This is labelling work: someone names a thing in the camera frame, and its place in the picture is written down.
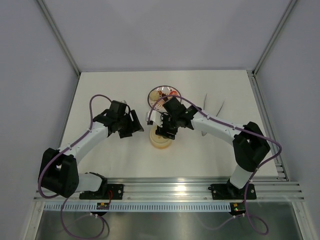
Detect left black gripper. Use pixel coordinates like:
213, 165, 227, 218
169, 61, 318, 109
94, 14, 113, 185
117, 110, 144, 139

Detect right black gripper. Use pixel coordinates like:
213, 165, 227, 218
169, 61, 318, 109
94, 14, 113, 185
156, 112, 180, 140

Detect metal food tongs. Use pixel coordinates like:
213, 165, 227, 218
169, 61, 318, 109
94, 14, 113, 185
201, 92, 226, 137

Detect round beige lunch box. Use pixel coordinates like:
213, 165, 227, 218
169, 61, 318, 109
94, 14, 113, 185
149, 125, 172, 150

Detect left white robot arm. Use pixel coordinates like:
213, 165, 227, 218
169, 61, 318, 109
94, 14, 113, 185
38, 100, 144, 200

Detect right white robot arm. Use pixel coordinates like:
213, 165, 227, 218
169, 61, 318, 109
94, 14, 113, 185
146, 95, 271, 200

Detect red shrimp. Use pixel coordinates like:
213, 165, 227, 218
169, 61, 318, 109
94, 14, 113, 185
168, 90, 180, 96

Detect patterned round plate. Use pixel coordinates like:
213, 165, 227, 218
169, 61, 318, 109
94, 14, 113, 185
147, 85, 181, 113

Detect white steamed bun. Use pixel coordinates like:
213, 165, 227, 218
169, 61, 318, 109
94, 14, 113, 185
149, 91, 161, 102

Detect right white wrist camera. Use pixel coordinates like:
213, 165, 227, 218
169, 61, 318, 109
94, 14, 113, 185
145, 110, 163, 127

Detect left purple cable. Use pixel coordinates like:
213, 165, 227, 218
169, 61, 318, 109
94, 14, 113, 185
37, 94, 113, 237

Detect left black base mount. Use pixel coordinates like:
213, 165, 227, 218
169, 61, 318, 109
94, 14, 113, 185
79, 183, 124, 200

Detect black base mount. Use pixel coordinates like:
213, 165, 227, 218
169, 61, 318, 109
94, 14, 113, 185
208, 182, 257, 200
79, 183, 124, 200

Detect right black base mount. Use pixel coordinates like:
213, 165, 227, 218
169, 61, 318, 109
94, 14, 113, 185
208, 182, 257, 200

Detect white slotted cable duct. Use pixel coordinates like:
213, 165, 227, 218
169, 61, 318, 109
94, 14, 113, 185
44, 202, 231, 213

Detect aluminium front rail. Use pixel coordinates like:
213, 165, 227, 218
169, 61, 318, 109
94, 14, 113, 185
32, 176, 305, 203

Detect right aluminium side rail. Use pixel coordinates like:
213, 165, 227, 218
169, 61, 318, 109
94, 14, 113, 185
246, 70, 290, 182

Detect left aluminium frame post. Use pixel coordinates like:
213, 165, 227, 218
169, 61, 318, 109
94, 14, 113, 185
35, 0, 81, 79

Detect aluminium frame post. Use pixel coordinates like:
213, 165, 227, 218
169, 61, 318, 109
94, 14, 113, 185
35, 0, 81, 79
251, 0, 299, 78

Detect right aluminium frame post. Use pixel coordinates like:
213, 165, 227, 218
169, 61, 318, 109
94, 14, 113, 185
251, 0, 299, 78

